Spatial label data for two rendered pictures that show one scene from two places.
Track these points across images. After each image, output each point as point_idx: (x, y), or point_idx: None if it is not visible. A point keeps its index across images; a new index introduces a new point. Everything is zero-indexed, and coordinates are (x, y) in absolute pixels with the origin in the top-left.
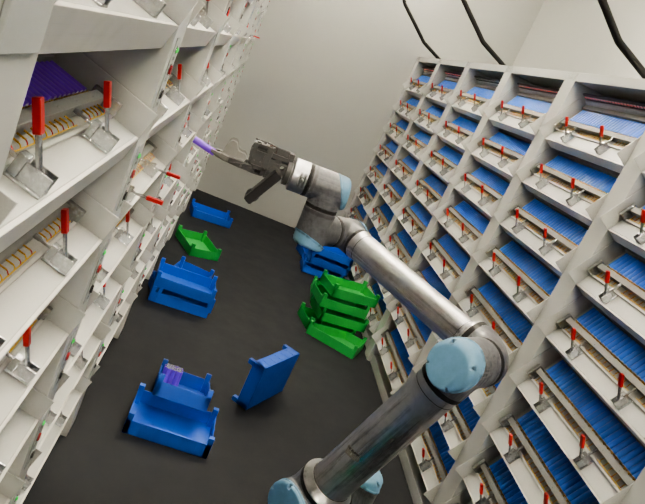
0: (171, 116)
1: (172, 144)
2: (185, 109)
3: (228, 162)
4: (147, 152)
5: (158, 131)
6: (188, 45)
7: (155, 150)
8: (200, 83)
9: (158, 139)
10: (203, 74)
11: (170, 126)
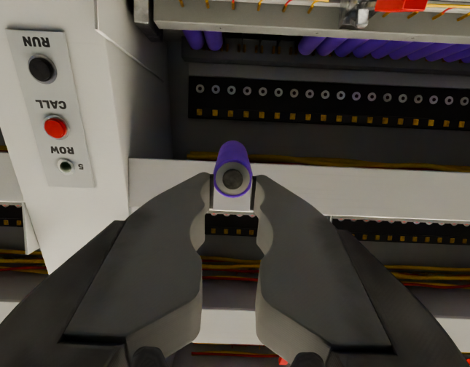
0: (465, 211)
1: (109, 52)
2: (127, 178)
3: (347, 236)
4: (262, 27)
5: (132, 71)
6: (463, 322)
7: (124, 4)
8: (38, 242)
9: (130, 48)
10: (57, 263)
11: (127, 106)
